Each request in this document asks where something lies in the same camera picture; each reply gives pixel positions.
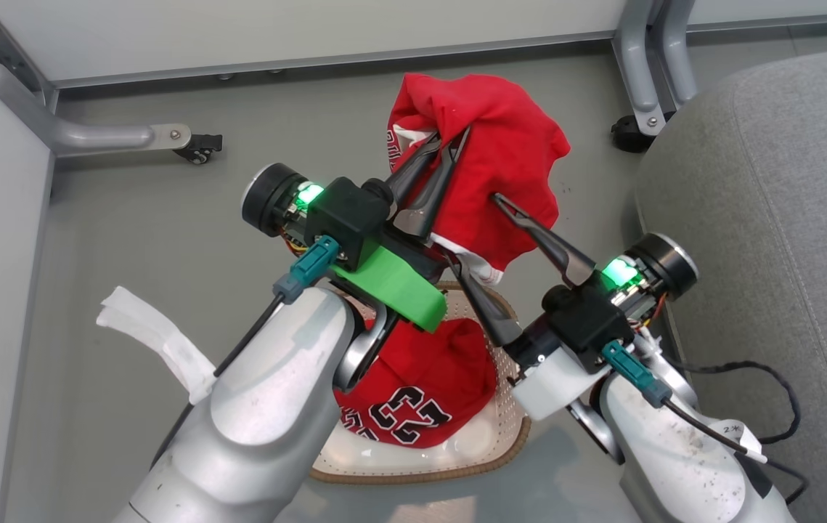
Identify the red basketball jersey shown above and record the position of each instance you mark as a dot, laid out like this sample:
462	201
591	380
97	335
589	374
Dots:
500	145

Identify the grey fabric sofa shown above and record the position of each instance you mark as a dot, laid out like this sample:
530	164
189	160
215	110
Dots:
783	181

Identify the grey partition leg with plate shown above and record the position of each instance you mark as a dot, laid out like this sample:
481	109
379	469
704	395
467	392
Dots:
637	65
86	134

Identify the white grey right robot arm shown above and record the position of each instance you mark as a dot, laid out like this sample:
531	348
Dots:
674	465

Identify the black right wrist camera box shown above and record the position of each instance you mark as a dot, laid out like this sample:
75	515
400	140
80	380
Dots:
587	319

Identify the black caster wheel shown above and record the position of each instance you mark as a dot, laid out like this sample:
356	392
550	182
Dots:
627	136
199	147

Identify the cream laundry basket brown rim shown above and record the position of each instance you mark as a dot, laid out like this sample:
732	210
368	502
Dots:
464	450

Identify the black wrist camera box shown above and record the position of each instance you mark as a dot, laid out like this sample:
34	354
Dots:
587	319
348	214

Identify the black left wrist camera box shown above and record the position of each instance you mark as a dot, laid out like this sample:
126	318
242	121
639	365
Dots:
348	214

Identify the white fabric strip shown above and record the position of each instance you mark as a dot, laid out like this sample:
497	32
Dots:
155	341

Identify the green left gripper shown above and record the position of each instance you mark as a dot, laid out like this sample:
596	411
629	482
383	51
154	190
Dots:
398	290

